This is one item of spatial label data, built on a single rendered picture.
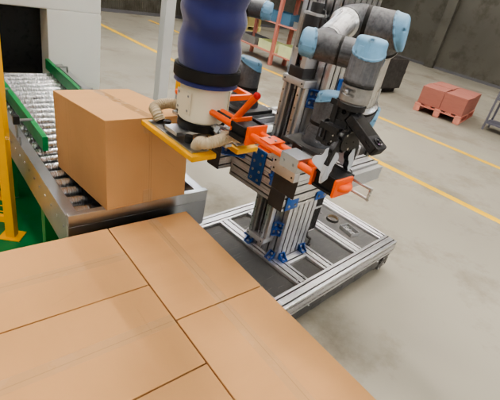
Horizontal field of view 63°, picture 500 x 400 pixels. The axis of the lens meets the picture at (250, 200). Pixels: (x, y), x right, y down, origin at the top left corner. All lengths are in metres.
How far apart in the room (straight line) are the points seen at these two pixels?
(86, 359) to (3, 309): 0.34
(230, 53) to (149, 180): 0.80
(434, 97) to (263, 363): 7.21
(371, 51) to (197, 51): 0.57
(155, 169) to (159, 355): 0.87
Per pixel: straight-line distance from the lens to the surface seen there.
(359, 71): 1.01
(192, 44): 1.36
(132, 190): 1.91
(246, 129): 1.27
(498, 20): 14.98
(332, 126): 1.05
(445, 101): 8.20
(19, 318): 1.54
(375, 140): 1.02
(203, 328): 1.49
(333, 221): 2.97
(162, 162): 1.93
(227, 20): 1.34
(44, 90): 3.53
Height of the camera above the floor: 1.64
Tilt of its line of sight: 29 degrees down
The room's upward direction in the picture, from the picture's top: 13 degrees clockwise
